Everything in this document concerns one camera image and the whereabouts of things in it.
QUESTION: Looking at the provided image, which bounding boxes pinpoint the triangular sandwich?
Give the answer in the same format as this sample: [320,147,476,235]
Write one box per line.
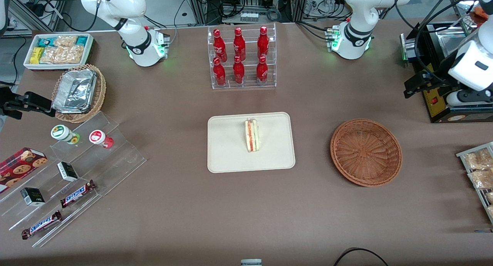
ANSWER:
[244,118,260,153]

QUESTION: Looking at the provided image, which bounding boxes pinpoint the white rectangular snack tray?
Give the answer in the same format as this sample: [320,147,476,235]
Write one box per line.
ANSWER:
[23,33,94,71]

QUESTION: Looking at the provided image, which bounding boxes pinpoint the light wicker basket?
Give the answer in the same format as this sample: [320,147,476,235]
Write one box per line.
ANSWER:
[51,64,107,123]

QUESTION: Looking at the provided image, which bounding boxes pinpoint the round brown wicker basket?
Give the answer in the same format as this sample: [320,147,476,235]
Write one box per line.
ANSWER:
[330,119,403,188]

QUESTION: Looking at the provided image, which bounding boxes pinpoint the beige plastic tray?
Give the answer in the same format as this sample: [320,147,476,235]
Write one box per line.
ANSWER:
[207,112,296,173]

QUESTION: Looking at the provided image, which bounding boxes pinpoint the black food warmer cabinet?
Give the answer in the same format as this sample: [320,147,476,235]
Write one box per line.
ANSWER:
[400,0,493,124]

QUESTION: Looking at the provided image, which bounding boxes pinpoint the green lid cup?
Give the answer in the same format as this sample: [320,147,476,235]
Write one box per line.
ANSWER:
[50,125,80,145]

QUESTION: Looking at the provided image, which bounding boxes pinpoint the aluminium foil container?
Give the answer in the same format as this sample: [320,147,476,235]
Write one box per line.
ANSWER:
[52,69,97,114]

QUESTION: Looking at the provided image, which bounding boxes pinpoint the clear cracker bag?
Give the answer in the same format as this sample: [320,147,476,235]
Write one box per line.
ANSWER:
[54,35,78,48]
[40,45,84,64]

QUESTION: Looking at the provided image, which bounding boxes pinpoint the red cookie box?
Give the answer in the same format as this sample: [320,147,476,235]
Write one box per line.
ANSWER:
[0,147,48,194]

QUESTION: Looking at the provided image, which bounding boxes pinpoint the red lid cup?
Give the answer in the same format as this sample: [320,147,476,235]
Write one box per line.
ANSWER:
[89,130,114,149]

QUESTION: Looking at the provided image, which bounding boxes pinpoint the small black box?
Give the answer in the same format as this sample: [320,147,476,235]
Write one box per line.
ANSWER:
[57,162,79,182]
[20,187,45,207]

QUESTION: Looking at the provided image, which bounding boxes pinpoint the clear fried snack bag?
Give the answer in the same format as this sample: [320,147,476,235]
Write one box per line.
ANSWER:
[464,149,493,170]
[468,170,493,190]

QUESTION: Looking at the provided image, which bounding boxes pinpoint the clear acrylic step display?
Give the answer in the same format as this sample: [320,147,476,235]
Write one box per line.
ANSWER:
[0,111,147,248]

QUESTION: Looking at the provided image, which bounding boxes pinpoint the snickers chocolate bar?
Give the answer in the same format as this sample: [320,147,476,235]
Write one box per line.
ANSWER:
[60,180,97,209]
[21,210,62,240]

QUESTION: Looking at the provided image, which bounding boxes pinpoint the red cola bottle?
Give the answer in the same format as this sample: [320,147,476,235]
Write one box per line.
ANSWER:
[213,57,227,86]
[257,26,270,59]
[213,29,228,62]
[233,56,245,84]
[256,56,268,85]
[233,27,246,61]

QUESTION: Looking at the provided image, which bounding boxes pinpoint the clear acrylic bottle rack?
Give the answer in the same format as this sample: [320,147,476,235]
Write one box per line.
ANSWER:
[207,22,277,90]

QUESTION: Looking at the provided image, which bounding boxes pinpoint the grey wire rack tray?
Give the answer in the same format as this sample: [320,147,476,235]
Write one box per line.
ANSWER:
[456,142,493,225]

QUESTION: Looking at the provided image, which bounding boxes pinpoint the black floor cable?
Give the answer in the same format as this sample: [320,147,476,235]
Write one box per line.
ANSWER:
[333,247,389,266]

